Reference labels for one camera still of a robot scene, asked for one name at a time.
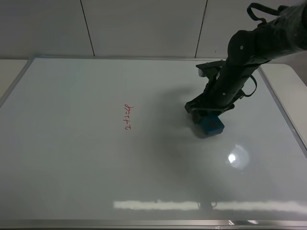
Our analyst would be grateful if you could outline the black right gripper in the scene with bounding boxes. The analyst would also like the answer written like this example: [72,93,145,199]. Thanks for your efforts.
[185,93,235,124]

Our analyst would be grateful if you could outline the blue board eraser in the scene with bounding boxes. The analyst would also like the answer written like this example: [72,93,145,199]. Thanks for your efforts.
[199,115,224,137]

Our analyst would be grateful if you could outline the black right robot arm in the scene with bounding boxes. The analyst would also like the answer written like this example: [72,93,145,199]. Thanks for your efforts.
[185,1,307,124]

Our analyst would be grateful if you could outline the red handwritten notes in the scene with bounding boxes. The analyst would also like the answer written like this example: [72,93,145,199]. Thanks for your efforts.
[123,104,135,130]

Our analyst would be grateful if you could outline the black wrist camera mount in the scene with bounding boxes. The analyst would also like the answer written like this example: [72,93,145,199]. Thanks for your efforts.
[196,60,225,80]

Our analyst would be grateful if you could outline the white whiteboard with aluminium frame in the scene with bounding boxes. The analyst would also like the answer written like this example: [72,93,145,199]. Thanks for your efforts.
[0,57,307,230]

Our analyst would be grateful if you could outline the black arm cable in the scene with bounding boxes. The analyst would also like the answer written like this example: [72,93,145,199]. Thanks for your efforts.
[247,2,288,23]

